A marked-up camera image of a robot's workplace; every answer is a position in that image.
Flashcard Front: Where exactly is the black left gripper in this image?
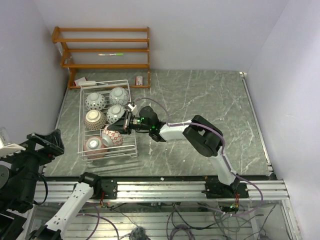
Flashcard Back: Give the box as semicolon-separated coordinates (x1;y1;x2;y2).
0;127;64;206

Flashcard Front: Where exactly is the brown geometric pattern bowl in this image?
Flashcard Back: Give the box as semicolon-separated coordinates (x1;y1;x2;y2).
84;109;107;131

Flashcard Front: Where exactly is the wooden shelf rack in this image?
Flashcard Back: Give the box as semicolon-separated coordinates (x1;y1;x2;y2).
51;26;151;89

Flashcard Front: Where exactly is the blue floral pattern bowl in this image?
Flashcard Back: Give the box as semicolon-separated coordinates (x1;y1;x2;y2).
106;105;126;124

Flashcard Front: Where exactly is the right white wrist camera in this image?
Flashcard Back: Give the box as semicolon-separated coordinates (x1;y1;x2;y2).
127;102;138;115

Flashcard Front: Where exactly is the olive leaf pattern bowl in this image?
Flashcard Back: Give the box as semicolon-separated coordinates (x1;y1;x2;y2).
85;92;107;111

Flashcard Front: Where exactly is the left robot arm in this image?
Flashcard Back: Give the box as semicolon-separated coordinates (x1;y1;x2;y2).
0;127;103;240

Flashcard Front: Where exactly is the white wire dish rack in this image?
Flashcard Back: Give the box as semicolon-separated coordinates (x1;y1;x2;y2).
78;79;138;161

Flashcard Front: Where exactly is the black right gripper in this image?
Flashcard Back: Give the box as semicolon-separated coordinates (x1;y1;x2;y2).
108;110;151;136

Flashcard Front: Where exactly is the red patterned bowl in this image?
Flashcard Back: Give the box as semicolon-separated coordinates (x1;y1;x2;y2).
83;136;108;160

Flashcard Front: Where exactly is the aluminium mounting rail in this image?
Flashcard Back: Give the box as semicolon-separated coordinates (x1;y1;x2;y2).
27;178;288;203

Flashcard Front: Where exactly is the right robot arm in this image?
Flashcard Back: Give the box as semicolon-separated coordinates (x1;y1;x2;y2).
108;106;249;199

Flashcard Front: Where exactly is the white petal pattern bowl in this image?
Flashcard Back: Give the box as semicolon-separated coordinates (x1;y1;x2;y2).
109;87;130;106

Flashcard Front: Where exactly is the red white small box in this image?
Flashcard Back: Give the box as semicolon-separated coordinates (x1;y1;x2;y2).
135;76;143;86

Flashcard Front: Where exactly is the green white pen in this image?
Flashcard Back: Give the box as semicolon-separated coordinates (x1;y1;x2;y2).
98;52;124;57

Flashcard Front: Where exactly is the blue triangle pattern bowl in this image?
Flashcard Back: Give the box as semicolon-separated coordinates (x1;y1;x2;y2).
101;125;124;148

